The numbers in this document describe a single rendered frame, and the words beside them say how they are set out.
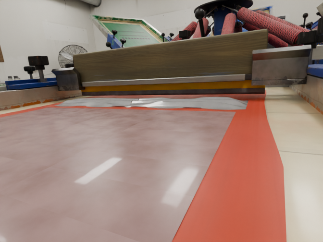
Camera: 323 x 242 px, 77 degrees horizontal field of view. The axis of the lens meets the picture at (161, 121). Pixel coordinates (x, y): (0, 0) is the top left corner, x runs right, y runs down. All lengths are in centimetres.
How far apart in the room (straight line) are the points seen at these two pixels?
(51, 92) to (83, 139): 37
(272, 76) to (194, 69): 12
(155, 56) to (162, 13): 467
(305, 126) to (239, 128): 6
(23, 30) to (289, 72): 472
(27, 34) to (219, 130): 477
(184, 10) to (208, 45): 451
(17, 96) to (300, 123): 49
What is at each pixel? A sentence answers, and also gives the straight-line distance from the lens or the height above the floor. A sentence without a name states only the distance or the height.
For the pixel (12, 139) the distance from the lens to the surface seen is 24.
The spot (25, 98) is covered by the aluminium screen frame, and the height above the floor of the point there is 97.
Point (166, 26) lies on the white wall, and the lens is 499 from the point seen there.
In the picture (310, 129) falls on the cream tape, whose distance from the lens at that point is 21.
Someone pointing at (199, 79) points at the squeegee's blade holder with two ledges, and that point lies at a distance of 36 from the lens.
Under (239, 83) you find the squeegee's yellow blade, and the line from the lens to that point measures 38.
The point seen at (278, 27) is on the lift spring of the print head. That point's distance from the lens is 99.
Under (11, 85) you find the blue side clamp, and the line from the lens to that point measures 54.
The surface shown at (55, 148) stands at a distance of 19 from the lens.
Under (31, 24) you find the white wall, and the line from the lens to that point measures 499.
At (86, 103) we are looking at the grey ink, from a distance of 40.
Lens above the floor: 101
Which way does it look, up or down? 14 degrees down
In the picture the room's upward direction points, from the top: 4 degrees counter-clockwise
